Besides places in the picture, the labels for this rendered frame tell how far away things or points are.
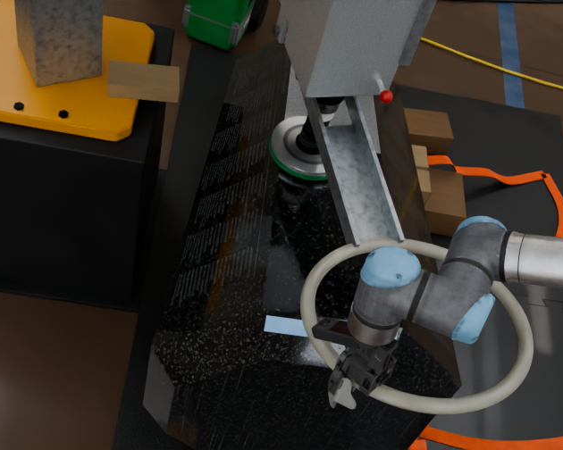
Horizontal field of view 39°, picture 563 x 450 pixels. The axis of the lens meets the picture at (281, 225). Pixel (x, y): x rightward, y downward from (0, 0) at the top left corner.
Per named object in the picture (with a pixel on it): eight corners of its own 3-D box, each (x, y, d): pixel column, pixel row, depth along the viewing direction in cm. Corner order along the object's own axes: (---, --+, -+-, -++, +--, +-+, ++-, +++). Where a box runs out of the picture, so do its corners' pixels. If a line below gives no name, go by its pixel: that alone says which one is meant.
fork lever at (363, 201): (269, 27, 211) (273, 12, 207) (336, 26, 217) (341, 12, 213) (334, 256, 180) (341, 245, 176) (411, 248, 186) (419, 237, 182)
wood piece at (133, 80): (107, 96, 225) (108, 83, 221) (109, 72, 231) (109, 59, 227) (178, 102, 230) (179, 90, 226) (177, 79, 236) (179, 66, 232)
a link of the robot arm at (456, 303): (504, 276, 131) (432, 249, 134) (487, 329, 124) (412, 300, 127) (490, 307, 138) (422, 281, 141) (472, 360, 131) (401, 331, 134)
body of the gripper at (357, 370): (365, 400, 145) (381, 356, 137) (330, 371, 148) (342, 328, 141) (390, 378, 149) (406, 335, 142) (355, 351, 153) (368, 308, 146)
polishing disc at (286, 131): (357, 139, 223) (358, 136, 222) (331, 187, 210) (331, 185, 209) (289, 108, 225) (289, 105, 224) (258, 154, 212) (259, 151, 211)
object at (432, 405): (271, 255, 177) (273, 245, 175) (464, 236, 192) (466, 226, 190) (348, 437, 142) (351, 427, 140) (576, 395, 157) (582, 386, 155)
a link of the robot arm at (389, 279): (416, 287, 126) (358, 264, 128) (398, 340, 134) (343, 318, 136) (431, 254, 133) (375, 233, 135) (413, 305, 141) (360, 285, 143)
